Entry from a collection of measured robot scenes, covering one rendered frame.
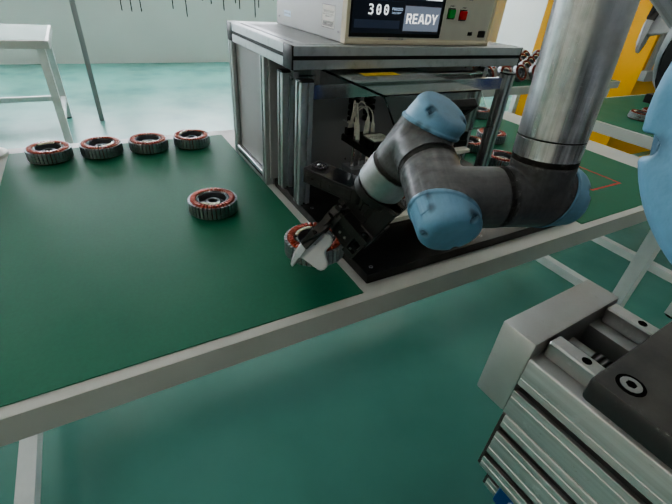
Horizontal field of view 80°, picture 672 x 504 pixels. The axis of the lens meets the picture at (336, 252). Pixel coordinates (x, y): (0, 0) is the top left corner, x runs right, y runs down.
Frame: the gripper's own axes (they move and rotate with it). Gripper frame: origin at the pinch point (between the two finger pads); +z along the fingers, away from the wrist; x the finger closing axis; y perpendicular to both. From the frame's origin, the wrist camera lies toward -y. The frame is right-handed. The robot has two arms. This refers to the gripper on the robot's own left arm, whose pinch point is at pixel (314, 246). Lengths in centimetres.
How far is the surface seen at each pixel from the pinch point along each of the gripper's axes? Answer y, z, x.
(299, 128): -23.4, -3.0, 16.3
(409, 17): -28, -26, 44
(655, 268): 95, 17, 174
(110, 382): -0.6, 7.9, -37.6
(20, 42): -261, 160, 61
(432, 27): -24, -25, 51
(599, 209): 38, -15, 78
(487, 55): -13, -25, 66
